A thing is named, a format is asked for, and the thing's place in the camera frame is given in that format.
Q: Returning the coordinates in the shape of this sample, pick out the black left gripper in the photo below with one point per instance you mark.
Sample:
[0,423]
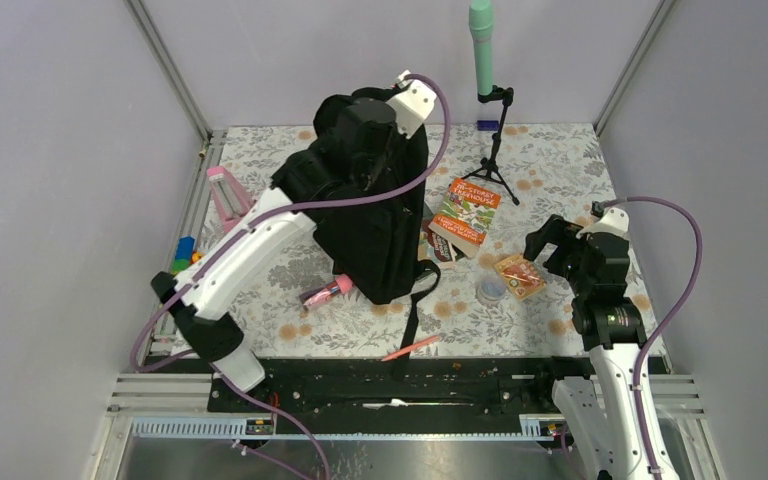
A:
[396,134]

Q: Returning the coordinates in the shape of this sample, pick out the floral tablecloth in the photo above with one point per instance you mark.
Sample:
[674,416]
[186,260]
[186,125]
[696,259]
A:
[552,169]

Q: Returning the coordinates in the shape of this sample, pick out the yellow illustrated paperback book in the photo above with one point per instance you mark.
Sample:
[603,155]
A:
[424,245]

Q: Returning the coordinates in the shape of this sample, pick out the green microphone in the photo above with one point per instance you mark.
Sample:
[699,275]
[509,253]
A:
[481,25]

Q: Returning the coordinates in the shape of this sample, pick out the orange treehouse book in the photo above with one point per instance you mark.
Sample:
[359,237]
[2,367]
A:
[465,216]

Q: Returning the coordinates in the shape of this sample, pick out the blue block at wall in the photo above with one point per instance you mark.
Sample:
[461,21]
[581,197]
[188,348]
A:
[487,125]

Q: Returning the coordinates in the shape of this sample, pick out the pink pencil case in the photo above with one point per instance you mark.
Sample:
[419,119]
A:
[313,299]

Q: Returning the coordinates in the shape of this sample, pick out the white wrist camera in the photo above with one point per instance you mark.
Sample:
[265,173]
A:
[413,102]
[614,221]

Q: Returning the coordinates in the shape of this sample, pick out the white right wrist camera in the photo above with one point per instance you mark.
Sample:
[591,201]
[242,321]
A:
[614,221]

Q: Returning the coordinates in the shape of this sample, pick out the black tripod stand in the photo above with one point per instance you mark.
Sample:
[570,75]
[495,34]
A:
[489,168]

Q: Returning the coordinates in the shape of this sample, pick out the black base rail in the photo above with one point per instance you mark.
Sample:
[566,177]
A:
[428,396]

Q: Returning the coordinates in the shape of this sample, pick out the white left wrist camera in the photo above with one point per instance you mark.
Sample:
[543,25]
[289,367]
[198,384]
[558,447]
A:
[413,102]

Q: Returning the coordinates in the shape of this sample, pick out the black student backpack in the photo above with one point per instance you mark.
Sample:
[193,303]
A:
[368,224]

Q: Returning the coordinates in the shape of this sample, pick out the orange snack packet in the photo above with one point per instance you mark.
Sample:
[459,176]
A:
[520,276]

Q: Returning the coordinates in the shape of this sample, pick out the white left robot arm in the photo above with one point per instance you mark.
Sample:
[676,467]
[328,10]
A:
[199,297]

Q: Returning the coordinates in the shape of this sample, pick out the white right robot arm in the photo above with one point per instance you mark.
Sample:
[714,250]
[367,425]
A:
[611,416]

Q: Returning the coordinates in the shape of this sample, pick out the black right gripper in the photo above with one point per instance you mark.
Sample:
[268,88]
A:
[551,232]

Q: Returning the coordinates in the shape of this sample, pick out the clear tape roll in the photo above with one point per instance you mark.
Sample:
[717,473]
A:
[491,290]

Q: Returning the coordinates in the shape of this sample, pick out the colourful toy blocks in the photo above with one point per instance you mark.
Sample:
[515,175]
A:
[185,255]

